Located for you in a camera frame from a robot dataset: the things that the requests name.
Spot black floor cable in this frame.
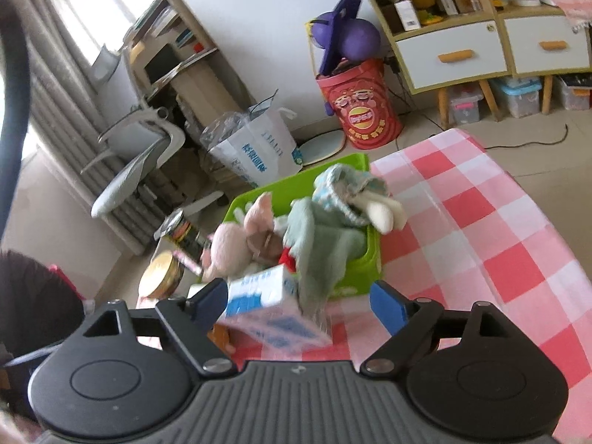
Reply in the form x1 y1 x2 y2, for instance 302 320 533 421
485 122 569 151

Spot wooden desk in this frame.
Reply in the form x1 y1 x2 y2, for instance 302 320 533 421
122 0 253 116

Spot clear storage box pink contents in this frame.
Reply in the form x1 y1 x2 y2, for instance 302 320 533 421
446 83 484 125

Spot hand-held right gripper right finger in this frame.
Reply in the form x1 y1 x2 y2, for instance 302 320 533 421
360 280 512 379

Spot black monitor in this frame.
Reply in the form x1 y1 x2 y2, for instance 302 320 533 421
143 46 181 84

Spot black and yellow drink can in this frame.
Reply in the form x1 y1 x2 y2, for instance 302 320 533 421
155 209 209 260

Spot small white box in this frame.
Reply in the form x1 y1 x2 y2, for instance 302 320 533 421
393 0 421 31

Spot green plastic box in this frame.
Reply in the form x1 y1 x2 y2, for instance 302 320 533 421
222 152 384 301

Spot white round board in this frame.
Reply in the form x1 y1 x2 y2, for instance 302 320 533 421
296 128 347 166

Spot rabbit doll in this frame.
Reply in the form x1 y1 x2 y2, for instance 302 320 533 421
312 163 408 234

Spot pink plush bunny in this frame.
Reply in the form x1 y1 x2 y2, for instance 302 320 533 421
201 192 287 283

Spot green towel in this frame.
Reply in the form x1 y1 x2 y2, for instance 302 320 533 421
282 196 371 329

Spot grey curtain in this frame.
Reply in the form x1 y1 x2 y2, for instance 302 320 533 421
18 0 153 255

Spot white and red plush toy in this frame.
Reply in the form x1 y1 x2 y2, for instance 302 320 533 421
277 246 300 273

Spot yellow toy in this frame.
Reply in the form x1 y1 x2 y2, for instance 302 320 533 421
407 0 445 26

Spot tall wooden cabinet white drawer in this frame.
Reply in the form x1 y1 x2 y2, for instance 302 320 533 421
347 0 514 130

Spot glass jar with gold lid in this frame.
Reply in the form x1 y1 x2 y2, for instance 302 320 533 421
139 250 186 297

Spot red snack bucket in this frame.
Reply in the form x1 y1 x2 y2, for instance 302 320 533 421
316 58 404 145

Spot pink checked tablecloth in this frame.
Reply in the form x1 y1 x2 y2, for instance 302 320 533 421
231 128 592 389

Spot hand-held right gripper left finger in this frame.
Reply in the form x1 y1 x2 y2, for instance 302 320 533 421
83 277 238 379

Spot low wooden cabinet white drawer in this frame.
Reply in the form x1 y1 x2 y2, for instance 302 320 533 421
497 0 592 112

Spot purple bounce ball toy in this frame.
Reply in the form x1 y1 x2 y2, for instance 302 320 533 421
305 0 382 79

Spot person's dark clothing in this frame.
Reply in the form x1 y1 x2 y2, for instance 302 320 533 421
0 250 91 421

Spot grey office chair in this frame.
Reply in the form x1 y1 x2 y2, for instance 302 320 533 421
90 44 232 220

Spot clear storage box blue lid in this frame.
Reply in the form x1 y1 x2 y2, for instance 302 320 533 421
490 76 542 118

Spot blue and white milk carton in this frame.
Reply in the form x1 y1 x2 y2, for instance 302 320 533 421
217 266 334 350

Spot white shopping bag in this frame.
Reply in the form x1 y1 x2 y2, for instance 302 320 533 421
199 90 303 190

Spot pink cloth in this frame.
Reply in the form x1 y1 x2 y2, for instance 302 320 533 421
527 0 592 33

